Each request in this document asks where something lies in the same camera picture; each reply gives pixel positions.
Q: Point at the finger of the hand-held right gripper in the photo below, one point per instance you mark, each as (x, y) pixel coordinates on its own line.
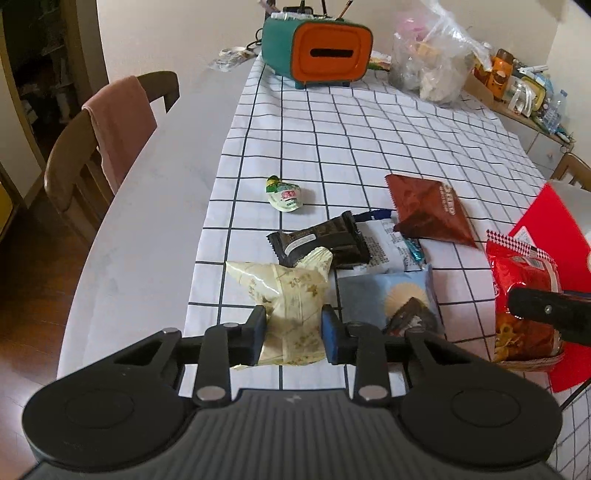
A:
(545, 307)

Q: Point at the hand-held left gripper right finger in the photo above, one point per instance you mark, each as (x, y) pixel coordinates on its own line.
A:
(330, 333)

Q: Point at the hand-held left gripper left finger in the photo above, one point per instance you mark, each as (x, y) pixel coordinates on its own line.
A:
(258, 333)

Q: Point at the red snack packet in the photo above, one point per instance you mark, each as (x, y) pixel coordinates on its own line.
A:
(521, 274)

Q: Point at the cream patterned snack packet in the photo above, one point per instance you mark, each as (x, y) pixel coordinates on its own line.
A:
(291, 295)

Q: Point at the light blue snack packet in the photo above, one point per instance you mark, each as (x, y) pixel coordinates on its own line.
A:
(369, 290)

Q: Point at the red and white cardboard box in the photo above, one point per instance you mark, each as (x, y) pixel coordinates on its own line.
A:
(535, 221)

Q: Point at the black snack packet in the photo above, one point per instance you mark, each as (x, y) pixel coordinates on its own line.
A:
(323, 235)

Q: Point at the white and blue snack packet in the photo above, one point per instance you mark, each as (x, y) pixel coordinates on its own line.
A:
(385, 244)

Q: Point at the green and white candy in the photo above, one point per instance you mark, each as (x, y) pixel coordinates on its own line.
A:
(284, 194)

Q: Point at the brown triangular snack packet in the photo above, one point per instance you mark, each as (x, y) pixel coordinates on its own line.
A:
(425, 207)

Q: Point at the light wooden chair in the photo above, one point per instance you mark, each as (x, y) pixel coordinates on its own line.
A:
(575, 168)

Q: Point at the white side cabinet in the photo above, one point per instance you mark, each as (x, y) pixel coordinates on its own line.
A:
(540, 143)

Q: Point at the clear water bottle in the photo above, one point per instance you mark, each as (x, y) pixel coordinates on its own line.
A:
(554, 113)

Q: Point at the orange jar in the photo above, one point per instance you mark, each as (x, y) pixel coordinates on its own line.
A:
(501, 74)

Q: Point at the pink cloth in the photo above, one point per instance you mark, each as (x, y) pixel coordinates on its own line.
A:
(122, 129)

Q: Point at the dark wooden chair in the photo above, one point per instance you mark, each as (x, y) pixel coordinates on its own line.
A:
(64, 175)

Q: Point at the clear plastic bag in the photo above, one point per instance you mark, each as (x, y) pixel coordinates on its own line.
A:
(429, 60)

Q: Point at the green and orange tissue box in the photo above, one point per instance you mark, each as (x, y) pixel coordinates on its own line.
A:
(323, 50)

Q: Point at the crumpled wrapper on table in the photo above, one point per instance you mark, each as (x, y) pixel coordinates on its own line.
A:
(233, 51)

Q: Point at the dark shelf unit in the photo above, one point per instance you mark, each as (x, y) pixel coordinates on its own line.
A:
(41, 60)

